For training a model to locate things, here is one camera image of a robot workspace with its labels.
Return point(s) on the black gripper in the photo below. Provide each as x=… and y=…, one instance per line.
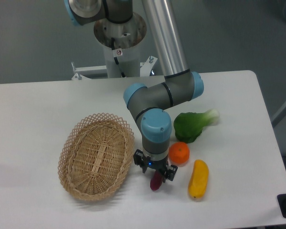
x=158, y=162

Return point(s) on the purple sweet potato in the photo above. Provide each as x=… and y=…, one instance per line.
x=156, y=181

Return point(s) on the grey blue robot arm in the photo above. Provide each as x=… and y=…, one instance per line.
x=148, y=105

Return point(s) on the orange tangerine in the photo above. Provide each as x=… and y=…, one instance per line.
x=179, y=153

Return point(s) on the green bok choy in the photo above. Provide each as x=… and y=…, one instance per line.
x=188, y=126

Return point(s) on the oval wicker basket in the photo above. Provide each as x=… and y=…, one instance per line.
x=96, y=157

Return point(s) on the white metal frame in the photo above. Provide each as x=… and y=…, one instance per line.
x=100, y=72

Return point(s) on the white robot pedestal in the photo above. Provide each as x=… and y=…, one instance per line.
x=122, y=59

